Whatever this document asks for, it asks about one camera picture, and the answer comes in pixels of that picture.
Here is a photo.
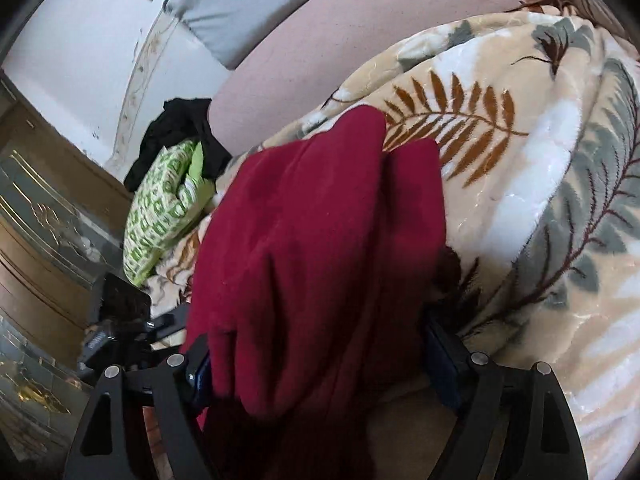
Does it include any black cloth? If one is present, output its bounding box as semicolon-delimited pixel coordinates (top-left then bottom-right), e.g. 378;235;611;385
123;97;233;193

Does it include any grey pillow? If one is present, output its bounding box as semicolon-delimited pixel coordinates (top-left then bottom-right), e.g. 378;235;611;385
165;0;376;71

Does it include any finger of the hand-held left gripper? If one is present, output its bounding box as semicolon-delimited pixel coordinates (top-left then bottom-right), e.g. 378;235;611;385
147;305;191;346

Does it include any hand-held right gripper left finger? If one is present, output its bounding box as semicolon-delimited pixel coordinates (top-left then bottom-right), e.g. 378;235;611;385
64;332;221;480

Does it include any green patterned pillow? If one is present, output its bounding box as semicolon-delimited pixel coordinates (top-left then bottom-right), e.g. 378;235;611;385
122;139;218;285

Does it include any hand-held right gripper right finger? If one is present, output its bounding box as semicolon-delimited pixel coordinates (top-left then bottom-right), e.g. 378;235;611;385
422;310;590;480

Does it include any wooden cabinet with glass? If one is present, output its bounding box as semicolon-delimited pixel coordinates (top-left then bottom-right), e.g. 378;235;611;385
0;67;151;461

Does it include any pink mattress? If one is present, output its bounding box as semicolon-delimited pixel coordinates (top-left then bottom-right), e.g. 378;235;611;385
207;0;556;156

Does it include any dark red sweater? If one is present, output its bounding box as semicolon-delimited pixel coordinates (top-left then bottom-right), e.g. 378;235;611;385
180;105;463;480

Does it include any leaf print fleece blanket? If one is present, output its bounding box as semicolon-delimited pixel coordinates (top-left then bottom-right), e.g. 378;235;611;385
145;5;640;480

